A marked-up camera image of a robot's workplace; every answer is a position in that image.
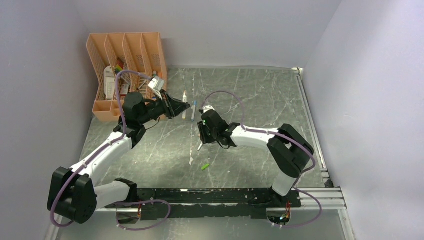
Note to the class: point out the white booklet in organizer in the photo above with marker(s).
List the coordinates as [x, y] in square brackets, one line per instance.
[109, 83]

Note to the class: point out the aluminium frame rail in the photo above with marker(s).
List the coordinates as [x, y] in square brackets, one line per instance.
[330, 198]

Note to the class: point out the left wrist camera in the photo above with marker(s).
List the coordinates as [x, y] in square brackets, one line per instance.
[156, 84]

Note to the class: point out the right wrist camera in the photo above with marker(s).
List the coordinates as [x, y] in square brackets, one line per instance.
[206, 108]

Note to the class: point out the white pen blue tip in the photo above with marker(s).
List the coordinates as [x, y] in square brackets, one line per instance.
[193, 114]

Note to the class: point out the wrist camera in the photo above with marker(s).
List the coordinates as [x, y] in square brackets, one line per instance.
[206, 108]
[156, 84]

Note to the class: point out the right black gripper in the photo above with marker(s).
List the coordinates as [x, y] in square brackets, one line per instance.
[205, 139]

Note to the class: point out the green pen cap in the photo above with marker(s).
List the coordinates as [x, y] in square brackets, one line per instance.
[204, 167]

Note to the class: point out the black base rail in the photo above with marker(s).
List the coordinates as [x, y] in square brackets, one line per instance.
[207, 203]

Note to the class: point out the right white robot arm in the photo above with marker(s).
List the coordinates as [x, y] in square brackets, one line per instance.
[289, 149]

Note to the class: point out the colored markers pack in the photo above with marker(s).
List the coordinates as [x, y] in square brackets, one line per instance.
[120, 65]

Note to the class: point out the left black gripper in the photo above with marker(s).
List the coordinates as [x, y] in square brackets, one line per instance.
[172, 107]

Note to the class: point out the orange file organizer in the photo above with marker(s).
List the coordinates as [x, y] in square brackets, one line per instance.
[140, 51]

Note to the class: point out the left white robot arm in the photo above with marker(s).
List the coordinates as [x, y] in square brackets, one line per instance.
[74, 193]

